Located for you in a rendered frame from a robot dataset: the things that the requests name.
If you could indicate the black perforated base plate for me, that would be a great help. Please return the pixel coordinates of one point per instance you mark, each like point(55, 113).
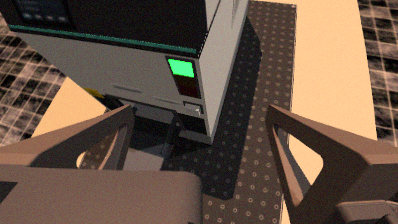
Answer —
point(240, 184)

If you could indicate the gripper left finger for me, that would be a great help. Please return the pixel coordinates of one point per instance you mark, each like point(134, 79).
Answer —
point(61, 148)

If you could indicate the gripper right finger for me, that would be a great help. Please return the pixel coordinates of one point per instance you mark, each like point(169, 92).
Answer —
point(356, 169)

